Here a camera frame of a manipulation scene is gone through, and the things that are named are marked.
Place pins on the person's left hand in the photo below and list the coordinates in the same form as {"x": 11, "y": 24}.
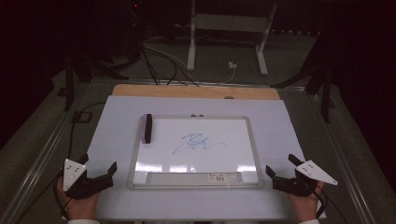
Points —
{"x": 81, "y": 208}

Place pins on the silver framed whiteboard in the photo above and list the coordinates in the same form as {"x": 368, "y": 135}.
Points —
{"x": 218, "y": 161}

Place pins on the white metal stand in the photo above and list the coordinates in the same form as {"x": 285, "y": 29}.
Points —
{"x": 230, "y": 23}

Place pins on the black tripod stand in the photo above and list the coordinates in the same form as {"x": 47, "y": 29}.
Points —
{"x": 326, "y": 93}
{"x": 69, "y": 84}

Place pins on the purple and black eraser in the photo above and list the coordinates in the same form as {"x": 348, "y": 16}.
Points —
{"x": 147, "y": 128}

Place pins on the dark equipment rack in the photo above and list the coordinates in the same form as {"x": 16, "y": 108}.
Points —
{"x": 134, "y": 28}

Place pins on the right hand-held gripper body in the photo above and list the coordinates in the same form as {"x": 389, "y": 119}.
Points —
{"x": 314, "y": 172}

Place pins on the person's right hand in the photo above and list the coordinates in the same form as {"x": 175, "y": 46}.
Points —
{"x": 306, "y": 207}

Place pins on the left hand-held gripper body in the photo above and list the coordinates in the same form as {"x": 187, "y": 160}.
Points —
{"x": 72, "y": 174}

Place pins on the white table cover sheet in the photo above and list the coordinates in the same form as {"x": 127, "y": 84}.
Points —
{"x": 118, "y": 137}

